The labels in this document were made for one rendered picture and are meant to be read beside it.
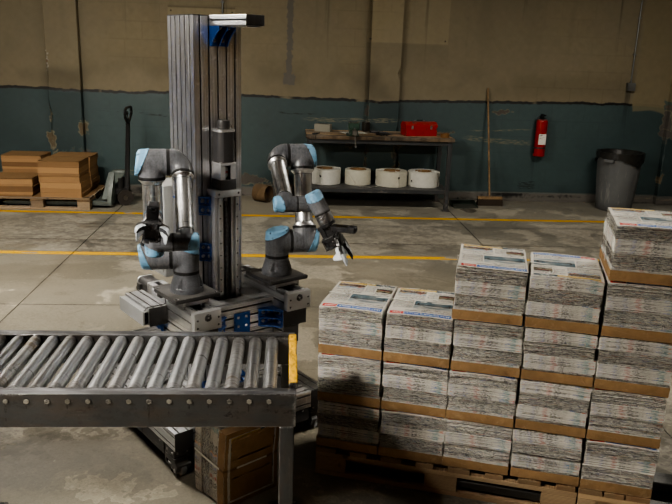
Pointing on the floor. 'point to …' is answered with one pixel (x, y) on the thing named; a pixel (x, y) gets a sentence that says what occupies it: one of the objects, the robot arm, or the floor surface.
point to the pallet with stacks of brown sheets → (50, 179)
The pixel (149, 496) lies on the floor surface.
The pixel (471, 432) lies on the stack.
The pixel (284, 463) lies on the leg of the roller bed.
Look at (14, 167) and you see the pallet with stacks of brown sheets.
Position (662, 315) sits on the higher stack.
